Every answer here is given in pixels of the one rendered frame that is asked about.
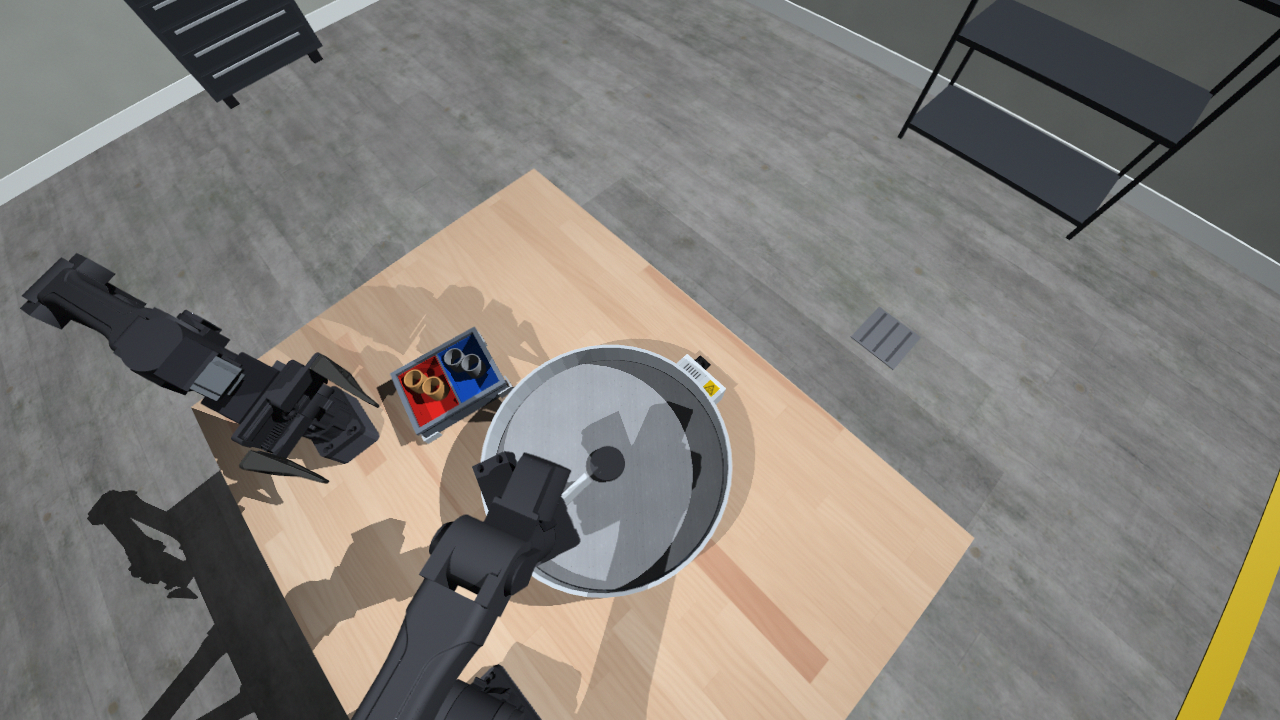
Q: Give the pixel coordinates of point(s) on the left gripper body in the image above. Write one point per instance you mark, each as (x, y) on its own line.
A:
(276, 424)

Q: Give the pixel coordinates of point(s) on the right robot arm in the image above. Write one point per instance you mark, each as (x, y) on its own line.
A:
(442, 629)

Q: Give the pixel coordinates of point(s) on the grey metal bushing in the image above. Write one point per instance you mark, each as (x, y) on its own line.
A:
(450, 356)
(468, 361)

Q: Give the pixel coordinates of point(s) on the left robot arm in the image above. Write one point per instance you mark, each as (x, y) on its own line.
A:
(157, 346)

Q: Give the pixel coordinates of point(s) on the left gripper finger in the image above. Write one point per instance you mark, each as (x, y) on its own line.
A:
(275, 465)
(341, 377)

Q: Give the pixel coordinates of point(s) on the grey round turntable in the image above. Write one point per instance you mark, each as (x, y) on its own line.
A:
(646, 431)

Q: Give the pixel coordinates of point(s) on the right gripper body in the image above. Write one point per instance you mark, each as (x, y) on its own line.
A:
(560, 538)

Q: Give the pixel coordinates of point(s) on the bronze bushing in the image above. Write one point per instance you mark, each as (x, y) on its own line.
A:
(430, 383)
(411, 377)

